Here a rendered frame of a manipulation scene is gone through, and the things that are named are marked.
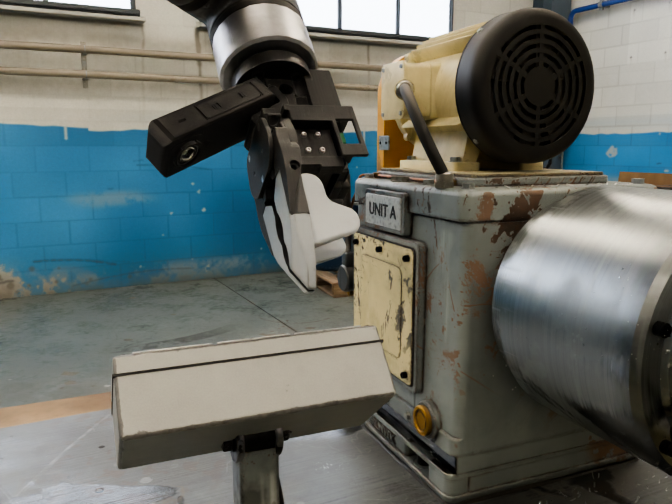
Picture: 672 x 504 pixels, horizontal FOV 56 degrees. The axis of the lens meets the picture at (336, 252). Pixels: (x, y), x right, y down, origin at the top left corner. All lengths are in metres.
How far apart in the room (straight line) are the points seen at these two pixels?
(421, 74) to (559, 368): 0.43
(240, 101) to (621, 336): 0.35
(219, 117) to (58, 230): 5.14
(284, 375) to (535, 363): 0.30
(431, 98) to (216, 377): 0.57
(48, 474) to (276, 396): 0.56
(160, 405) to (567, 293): 0.36
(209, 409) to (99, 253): 5.32
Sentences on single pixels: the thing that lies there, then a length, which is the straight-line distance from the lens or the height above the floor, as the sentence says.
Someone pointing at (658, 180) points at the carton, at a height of 0.88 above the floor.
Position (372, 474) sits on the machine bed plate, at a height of 0.80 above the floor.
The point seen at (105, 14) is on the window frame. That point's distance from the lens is 5.60.
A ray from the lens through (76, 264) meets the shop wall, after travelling 5.68.
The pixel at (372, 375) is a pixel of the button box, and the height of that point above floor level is 1.06.
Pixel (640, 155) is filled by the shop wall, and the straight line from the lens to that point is 7.03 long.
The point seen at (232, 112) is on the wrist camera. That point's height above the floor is 1.23.
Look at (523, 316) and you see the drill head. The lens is 0.63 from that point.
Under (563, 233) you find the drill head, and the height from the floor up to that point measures 1.13.
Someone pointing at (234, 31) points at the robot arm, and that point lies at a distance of 0.58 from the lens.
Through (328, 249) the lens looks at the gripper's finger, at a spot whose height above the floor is 1.12.
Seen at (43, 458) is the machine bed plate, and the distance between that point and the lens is 0.95.
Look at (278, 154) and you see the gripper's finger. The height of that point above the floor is 1.20.
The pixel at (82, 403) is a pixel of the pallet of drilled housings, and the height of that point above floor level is 0.15.
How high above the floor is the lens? 1.21
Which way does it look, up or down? 10 degrees down
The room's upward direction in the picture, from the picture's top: straight up
